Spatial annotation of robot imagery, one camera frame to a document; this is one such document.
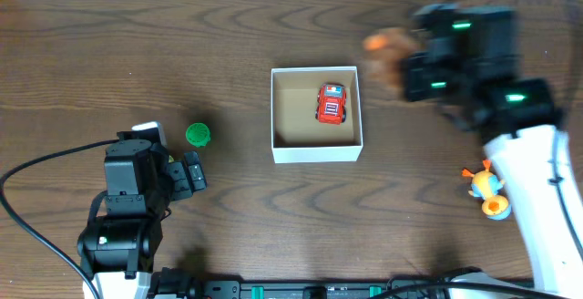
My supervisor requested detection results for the brown plush toy with orange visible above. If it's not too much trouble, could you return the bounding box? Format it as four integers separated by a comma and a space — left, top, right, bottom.
363, 27, 420, 91

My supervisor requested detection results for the red toy fire truck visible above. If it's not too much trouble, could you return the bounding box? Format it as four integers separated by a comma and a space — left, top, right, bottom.
315, 83, 347, 125

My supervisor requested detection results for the orange blue toy duck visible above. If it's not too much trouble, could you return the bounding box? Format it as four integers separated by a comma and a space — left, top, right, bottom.
461, 160, 512, 221

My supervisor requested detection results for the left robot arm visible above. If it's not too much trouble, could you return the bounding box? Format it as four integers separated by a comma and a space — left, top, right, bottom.
77, 124, 207, 298

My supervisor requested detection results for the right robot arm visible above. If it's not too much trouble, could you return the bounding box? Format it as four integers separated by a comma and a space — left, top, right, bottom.
404, 4, 582, 298

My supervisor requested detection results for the green ridged round toy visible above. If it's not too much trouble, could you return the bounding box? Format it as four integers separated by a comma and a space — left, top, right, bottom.
185, 122, 211, 148

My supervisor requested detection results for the white cardboard box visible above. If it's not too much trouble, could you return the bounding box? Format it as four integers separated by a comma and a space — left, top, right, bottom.
271, 66, 363, 163

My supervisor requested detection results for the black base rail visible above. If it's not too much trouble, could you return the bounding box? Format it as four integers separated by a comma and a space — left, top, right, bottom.
145, 268, 432, 299

